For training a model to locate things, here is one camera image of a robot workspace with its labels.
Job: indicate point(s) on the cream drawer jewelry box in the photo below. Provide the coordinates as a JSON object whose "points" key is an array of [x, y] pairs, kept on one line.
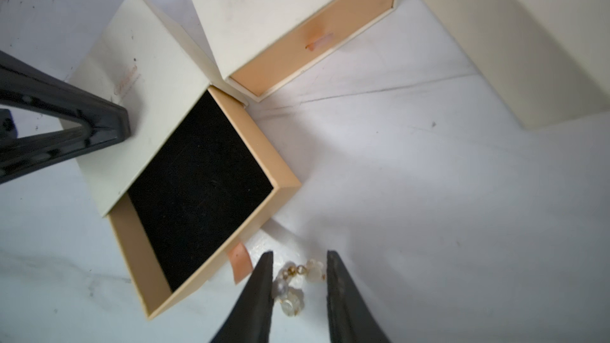
{"points": [[196, 178]]}

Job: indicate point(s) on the far cream jewelry box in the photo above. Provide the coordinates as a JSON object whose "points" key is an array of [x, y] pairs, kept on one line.
{"points": [[548, 60]]}

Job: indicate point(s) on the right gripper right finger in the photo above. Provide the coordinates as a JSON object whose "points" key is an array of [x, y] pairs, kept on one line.
{"points": [[350, 320]]}

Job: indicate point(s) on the middle cream jewelry box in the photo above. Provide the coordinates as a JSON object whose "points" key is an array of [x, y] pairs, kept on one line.
{"points": [[261, 45]]}

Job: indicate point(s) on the pearl earrings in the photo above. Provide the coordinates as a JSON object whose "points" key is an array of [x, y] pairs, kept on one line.
{"points": [[287, 288]]}

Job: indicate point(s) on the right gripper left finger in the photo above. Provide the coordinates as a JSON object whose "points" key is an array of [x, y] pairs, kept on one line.
{"points": [[250, 319]]}

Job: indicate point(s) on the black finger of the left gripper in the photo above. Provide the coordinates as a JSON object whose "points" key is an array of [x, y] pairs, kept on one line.
{"points": [[99, 122]]}

